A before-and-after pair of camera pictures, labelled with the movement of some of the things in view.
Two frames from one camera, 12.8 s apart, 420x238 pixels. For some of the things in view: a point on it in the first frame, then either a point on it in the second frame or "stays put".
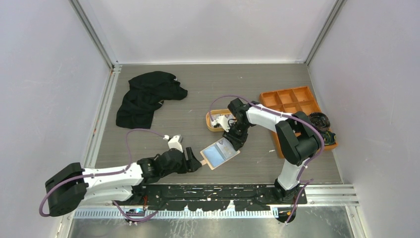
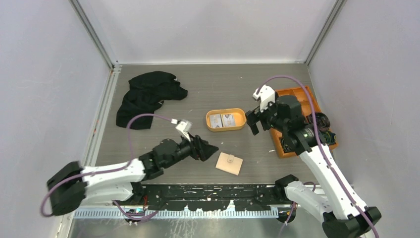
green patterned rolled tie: (329, 138) stays put
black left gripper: (192, 163) to (200, 149)
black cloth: (146, 92) stays put
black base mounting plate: (253, 197) stays put
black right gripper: (236, 142) to (252, 118)
